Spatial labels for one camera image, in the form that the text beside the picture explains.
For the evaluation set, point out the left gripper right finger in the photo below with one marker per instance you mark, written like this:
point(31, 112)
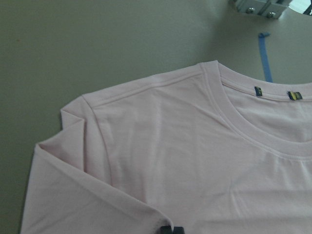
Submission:
point(178, 230)

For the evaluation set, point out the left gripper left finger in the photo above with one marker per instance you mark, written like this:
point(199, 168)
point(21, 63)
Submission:
point(166, 230)

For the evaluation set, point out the pink printed t-shirt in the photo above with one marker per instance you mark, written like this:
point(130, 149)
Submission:
point(203, 147)

